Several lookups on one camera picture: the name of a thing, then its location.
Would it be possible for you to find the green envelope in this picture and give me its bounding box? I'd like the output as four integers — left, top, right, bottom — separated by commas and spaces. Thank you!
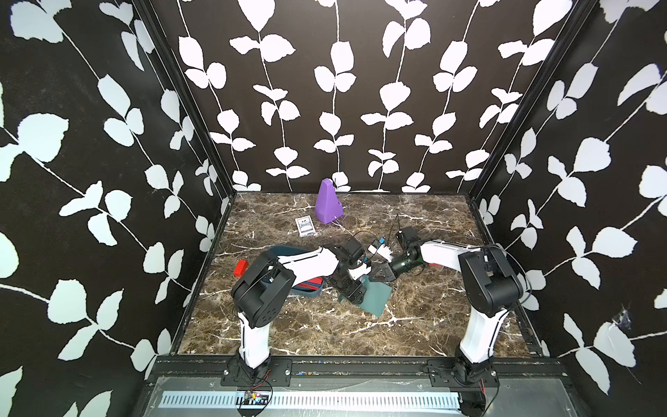
356, 276, 393, 317

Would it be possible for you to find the teal plastic storage box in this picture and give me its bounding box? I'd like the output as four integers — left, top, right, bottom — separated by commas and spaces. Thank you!
265, 244, 327, 299

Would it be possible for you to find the red envelope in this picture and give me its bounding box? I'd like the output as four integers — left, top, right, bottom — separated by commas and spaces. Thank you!
296, 277, 324, 291

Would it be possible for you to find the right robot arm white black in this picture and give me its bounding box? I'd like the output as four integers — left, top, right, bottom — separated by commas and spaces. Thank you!
369, 227, 524, 366

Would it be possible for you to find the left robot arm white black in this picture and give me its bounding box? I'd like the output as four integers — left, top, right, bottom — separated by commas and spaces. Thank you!
231, 238, 371, 370

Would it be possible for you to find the purple pyramid metronome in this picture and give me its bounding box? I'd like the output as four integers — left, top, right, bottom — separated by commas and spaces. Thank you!
315, 178, 344, 224

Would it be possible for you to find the small white card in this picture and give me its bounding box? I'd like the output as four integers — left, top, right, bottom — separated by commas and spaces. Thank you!
295, 215, 317, 237

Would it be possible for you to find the small red block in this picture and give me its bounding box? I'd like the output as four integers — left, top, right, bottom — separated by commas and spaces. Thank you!
233, 260, 248, 278

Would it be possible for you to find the small green circuit board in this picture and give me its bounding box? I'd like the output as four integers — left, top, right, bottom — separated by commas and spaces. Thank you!
238, 391, 272, 408

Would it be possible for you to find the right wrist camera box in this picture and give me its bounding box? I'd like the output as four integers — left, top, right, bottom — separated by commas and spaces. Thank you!
368, 238, 394, 262

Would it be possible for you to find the black aluminium front rail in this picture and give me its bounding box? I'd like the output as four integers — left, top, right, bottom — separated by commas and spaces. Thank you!
149, 355, 568, 391

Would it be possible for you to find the white perforated cable tray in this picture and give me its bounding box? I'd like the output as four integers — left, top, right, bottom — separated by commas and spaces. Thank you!
157, 391, 462, 413

